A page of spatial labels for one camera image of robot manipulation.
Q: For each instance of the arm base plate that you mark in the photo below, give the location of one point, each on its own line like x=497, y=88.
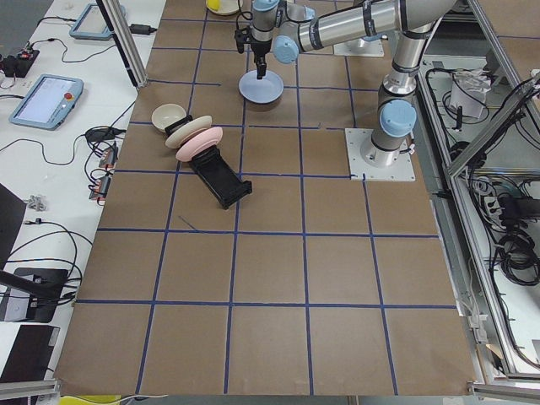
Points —
x=360, y=48
x=367, y=163

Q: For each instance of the far teach pendant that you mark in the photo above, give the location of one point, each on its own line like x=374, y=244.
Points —
x=90, y=25

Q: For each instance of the near teach pendant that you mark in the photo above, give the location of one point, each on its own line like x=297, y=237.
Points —
x=48, y=102

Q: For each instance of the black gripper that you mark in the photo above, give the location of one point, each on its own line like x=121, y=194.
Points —
x=260, y=47

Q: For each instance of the blue plate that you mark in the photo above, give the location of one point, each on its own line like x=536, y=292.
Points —
x=261, y=91

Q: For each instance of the cream plate with lemon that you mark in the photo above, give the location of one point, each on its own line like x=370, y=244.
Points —
x=228, y=7

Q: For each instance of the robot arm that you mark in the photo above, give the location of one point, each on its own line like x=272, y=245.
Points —
x=288, y=29

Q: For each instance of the cream plate in rack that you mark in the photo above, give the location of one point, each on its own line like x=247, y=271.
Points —
x=188, y=131

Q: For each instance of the black dish rack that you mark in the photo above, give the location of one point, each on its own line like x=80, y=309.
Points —
x=215, y=173

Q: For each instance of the pink plate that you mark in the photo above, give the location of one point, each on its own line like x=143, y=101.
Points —
x=202, y=141

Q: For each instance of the black power brick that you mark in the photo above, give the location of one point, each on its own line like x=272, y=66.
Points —
x=141, y=29

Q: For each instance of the yellow lemon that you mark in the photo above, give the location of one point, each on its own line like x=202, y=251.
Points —
x=213, y=5

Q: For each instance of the teach pendant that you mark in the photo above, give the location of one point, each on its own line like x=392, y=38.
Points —
x=48, y=102
x=90, y=25

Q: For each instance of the black monitor stand base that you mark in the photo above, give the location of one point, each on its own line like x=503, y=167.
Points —
x=32, y=294

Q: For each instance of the cream bowl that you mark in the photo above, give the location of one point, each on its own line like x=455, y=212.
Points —
x=167, y=114

